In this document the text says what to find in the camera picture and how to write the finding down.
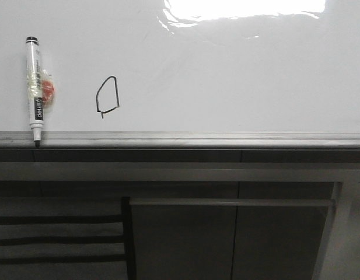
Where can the white glossy whiteboard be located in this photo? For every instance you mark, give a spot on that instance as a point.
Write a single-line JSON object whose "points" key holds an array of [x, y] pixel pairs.
{"points": [[185, 74]]}

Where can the white whiteboard marker with tape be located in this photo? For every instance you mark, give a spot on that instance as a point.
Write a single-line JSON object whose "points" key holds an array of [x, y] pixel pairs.
{"points": [[40, 88]]}

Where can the grey metal whiteboard stand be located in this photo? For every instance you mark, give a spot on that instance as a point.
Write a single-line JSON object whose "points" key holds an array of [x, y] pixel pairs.
{"points": [[214, 214]]}

